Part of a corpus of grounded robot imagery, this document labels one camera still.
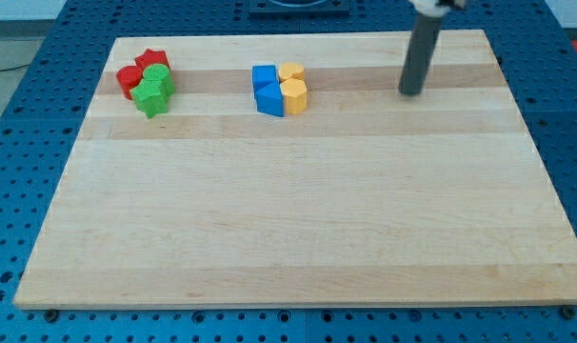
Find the white rod mount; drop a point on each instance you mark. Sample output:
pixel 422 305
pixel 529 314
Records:
pixel 437 8

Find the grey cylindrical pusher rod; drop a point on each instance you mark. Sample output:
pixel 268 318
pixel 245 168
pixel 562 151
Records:
pixel 421 46

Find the yellow hexagon block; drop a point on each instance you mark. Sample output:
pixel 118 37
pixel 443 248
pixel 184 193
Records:
pixel 295 95

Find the yellow heart block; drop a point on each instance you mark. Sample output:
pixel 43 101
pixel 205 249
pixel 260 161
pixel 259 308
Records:
pixel 291 70

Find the wooden board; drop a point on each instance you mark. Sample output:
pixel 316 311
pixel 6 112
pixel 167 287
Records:
pixel 367 198

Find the blue triangle block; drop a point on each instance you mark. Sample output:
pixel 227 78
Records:
pixel 269 100

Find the blue cube block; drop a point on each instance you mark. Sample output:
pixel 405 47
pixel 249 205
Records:
pixel 262 76

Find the green cylinder block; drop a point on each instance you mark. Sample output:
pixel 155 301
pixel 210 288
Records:
pixel 161 73

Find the green star block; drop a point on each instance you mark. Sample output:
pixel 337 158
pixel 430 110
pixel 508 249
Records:
pixel 150 97

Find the red star block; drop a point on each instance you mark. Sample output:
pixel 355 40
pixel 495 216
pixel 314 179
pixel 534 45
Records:
pixel 150 57

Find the red cylinder block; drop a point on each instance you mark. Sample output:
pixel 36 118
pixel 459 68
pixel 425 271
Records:
pixel 128 78

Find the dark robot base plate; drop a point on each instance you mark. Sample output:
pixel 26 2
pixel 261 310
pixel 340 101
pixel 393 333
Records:
pixel 297 7

